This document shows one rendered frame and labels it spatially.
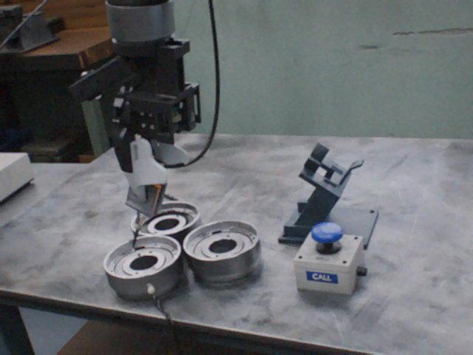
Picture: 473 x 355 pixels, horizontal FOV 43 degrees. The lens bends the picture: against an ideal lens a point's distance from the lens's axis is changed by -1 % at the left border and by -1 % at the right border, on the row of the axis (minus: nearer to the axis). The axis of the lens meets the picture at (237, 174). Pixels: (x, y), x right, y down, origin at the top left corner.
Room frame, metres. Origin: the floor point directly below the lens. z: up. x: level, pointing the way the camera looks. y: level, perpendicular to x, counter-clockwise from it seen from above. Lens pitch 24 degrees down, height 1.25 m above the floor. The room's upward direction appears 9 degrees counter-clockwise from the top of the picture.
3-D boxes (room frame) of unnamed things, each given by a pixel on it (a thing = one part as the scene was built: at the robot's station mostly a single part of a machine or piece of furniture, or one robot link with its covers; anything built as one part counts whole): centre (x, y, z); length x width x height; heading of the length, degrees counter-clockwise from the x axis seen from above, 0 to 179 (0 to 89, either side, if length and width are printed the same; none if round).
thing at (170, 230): (0.81, 0.12, 0.82); 0.10 x 0.10 x 0.04
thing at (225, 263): (0.72, 0.04, 0.82); 0.10 x 0.10 x 0.04
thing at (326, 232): (0.65, -0.10, 0.85); 0.04 x 0.04 x 0.05
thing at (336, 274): (0.65, -0.10, 0.82); 0.08 x 0.07 x 0.05; 62
